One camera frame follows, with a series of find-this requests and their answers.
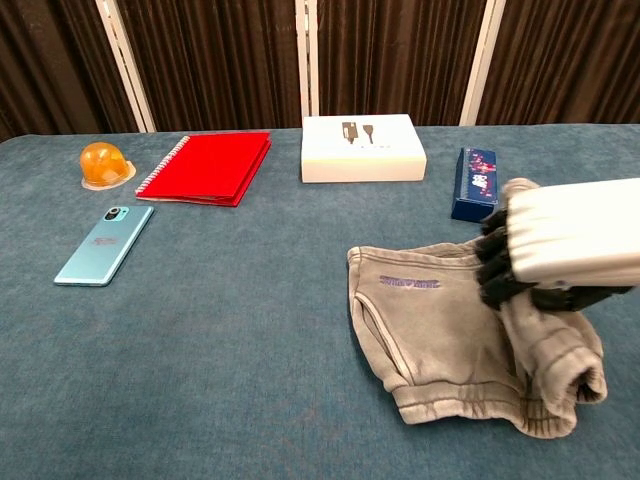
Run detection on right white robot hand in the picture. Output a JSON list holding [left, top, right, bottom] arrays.
[[475, 177, 640, 313]]

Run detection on grey shorts with purple print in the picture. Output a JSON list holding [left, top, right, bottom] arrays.
[[346, 178, 609, 440]]

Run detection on dark blue printed carton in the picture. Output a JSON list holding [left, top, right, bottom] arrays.
[[450, 146, 499, 224]]

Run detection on white flat box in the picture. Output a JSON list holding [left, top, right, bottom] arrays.
[[300, 113, 428, 184]]

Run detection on red spiral notebook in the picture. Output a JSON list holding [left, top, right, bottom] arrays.
[[135, 131, 273, 208]]

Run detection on dark brown pleated curtain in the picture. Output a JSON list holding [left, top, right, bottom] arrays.
[[0, 0, 640, 144]]

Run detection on light blue smartphone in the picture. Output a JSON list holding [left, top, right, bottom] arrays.
[[53, 204, 155, 288]]

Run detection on orange jelly cup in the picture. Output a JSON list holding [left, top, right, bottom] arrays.
[[79, 141, 137, 191]]

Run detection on white screen frame post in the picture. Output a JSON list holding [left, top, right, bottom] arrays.
[[295, 0, 322, 129], [94, 0, 158, 134], [458, 0, 507, 127]]

